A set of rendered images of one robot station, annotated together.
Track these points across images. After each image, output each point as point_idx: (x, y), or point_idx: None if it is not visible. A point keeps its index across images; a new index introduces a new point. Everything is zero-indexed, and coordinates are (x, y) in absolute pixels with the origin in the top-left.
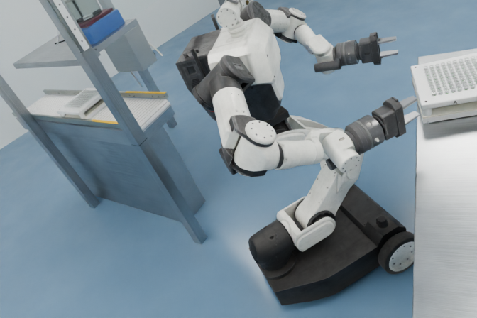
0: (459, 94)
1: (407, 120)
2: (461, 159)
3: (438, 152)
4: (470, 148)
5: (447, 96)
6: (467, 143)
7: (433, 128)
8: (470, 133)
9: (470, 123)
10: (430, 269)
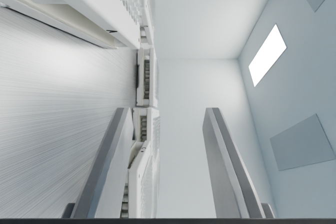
0: (123, 15)
1: (120, 192)
2: (61, 179)
3: (23, 171)
4: (72, 140)
5: (115, 5)
6: (70, 125)
7: (14, 44)
8: (75, 93)
9: (77, 59)
10: None
